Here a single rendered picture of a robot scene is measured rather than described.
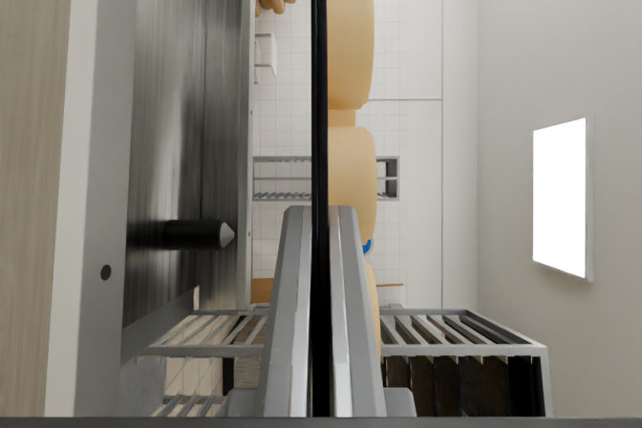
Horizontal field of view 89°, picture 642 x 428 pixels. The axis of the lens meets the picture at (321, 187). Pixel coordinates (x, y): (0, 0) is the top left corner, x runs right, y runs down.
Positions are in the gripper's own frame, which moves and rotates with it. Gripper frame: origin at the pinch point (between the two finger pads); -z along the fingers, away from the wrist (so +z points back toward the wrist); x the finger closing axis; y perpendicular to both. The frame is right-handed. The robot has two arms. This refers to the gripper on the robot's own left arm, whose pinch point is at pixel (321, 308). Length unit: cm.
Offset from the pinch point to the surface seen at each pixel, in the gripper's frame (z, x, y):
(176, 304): -14.4, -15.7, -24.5
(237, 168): -29.9, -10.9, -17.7
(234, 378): -122, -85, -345
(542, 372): -43, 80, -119
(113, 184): -7.1, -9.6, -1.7
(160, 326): -11.1, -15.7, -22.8
